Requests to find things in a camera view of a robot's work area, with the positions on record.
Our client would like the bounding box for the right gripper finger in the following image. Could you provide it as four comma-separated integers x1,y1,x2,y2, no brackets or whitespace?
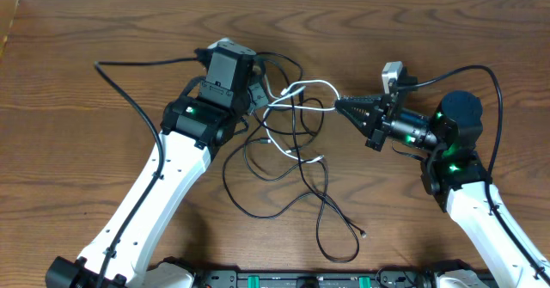
336,105,382,136
334,95,382,108

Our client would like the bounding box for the white usb cable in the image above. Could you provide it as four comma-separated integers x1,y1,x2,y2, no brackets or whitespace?
261,79,341,164

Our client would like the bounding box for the thick black cable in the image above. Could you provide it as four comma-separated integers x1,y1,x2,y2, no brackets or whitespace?
242,51,326,182

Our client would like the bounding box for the black usb cable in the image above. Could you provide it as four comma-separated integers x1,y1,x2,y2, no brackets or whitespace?
221,98,368,264

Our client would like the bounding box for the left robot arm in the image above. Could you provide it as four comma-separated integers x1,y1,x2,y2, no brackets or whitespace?
45,40,268,287

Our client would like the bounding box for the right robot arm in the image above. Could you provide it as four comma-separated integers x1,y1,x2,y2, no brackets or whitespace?
335,90,549,287

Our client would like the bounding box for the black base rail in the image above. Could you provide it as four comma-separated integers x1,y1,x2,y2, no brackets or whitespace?
145,257,499,288

